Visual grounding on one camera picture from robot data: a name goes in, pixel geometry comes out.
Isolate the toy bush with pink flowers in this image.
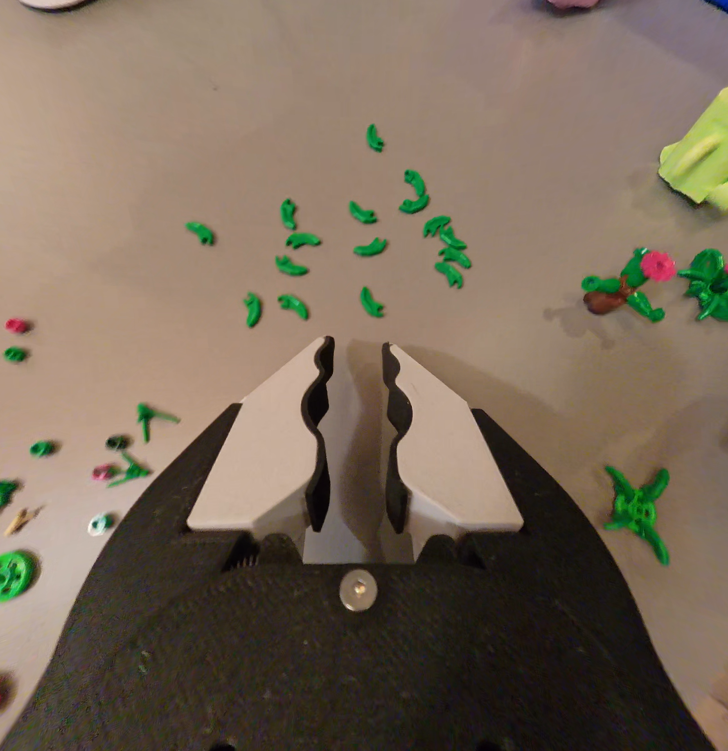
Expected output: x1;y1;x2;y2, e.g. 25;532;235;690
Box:
678;248;728;326

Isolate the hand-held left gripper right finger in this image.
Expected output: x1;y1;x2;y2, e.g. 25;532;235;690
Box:
381;342;525;562

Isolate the toy stem with red flower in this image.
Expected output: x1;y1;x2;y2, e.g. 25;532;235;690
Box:
93;452;152;489

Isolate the toy cactus with pink flower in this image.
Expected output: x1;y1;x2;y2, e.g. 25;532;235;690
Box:
581;248;677;323

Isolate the green three-pronged toy stem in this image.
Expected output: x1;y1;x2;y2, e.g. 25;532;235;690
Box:
137;403;181;444

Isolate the lime green toy figure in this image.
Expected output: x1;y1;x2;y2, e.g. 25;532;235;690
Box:
658;82;728;212

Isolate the scatter of green toy leaves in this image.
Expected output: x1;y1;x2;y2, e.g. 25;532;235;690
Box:
185;123;473;328

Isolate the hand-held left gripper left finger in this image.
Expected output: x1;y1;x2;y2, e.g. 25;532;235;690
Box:
187;336;336;562

